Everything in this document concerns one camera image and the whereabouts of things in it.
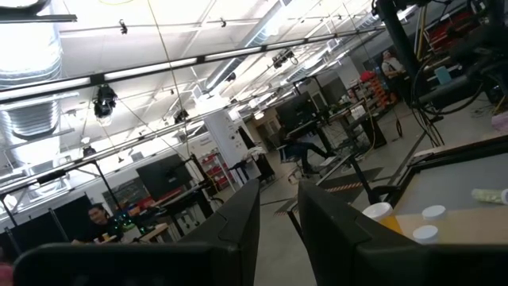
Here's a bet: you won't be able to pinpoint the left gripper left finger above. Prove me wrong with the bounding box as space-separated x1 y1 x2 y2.
11 177 262 286

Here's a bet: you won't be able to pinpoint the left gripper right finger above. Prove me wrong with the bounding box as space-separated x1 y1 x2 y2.
297 180 508 286

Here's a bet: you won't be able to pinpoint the orange pill bottle white cap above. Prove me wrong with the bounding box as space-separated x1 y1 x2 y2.
361 201 404 235

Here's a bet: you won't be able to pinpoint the white cap front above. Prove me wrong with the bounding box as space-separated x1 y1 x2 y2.
411 225 440 245

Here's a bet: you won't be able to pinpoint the person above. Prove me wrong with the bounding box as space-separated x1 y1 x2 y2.
71 202 124 244
380 49 408 102
277 126 338 176

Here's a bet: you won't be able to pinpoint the hazard striped floor mat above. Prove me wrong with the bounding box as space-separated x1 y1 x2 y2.
273 166 385 218

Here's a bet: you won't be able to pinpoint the black monitor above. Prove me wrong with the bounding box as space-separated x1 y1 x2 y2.
135 153 194 202
274 91 318 134

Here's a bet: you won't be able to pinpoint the white rack with red bins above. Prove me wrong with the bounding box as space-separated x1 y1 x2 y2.
198 153 235 191

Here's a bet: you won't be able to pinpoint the grey table mat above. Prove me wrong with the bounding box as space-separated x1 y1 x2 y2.
391 153 508 218

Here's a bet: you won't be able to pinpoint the black partition panel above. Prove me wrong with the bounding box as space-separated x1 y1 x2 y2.
0 193 94 263

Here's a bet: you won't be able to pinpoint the black cart with white cloths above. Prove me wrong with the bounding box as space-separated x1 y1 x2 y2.
232 145 277 184

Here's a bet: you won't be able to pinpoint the black workstation desk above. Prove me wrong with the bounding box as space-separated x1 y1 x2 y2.
285 99 388 160

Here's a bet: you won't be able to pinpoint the white square building pillar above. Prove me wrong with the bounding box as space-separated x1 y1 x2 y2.
202 109 263 186

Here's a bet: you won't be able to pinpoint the red parts bin rack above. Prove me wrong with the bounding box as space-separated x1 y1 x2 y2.
359 70 388 104

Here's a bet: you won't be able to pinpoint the grey side desk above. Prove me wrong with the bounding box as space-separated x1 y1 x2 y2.
416 73 489 110

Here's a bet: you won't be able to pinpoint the black ceiling light track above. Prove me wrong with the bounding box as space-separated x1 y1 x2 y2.
0 24 388 105

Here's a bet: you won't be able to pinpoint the small teal box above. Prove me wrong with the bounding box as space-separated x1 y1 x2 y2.
434 65 452 85

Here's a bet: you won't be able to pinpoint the red storage bins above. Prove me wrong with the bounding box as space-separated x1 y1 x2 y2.
426 10 479 47

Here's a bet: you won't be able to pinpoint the silver ribbed air duct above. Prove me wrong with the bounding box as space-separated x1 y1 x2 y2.
0 23 76 168

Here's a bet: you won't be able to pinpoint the yellow hanging cable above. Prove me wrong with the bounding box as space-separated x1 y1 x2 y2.
414 3 428 60

